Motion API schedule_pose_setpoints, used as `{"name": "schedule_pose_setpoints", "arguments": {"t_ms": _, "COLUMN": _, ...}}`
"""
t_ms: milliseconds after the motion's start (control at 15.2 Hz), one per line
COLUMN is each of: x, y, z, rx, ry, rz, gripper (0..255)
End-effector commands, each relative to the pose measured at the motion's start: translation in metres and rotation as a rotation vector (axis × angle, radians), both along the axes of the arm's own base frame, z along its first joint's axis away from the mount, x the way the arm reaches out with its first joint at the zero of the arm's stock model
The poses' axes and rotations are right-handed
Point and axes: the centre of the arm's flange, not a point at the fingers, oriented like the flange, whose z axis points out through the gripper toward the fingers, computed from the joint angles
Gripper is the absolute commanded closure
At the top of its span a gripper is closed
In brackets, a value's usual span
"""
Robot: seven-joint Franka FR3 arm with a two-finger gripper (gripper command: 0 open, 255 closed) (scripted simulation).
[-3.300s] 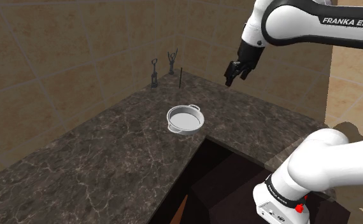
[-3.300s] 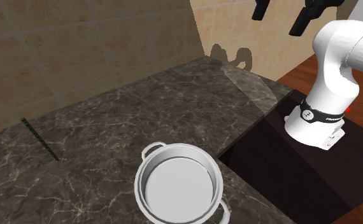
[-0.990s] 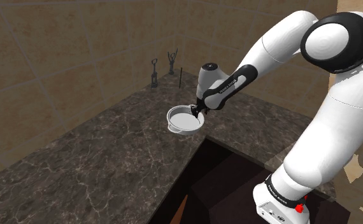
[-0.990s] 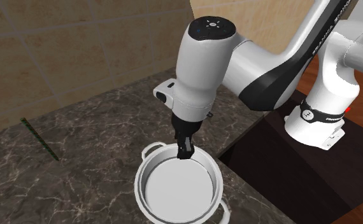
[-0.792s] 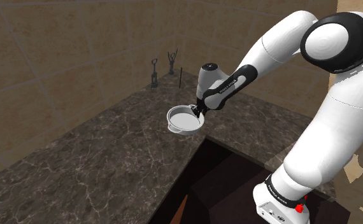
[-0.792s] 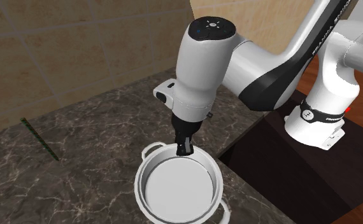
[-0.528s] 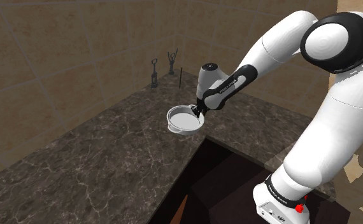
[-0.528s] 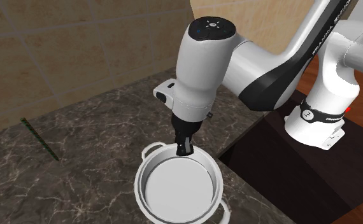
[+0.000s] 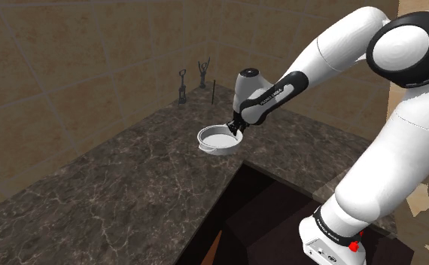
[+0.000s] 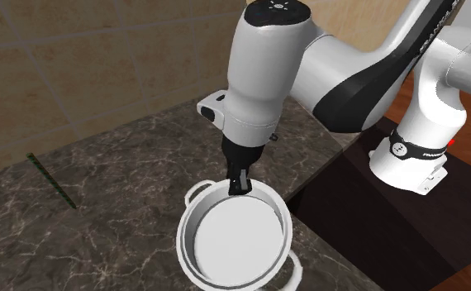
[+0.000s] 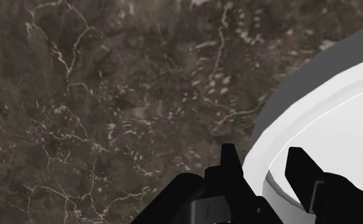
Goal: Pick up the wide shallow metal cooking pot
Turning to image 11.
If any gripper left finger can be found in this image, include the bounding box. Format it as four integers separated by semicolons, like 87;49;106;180
130;143;284;224

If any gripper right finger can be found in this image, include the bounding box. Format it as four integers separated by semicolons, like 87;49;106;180
284;146;363;224

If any white round plate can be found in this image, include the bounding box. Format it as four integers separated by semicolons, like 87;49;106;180
242;22;363;224

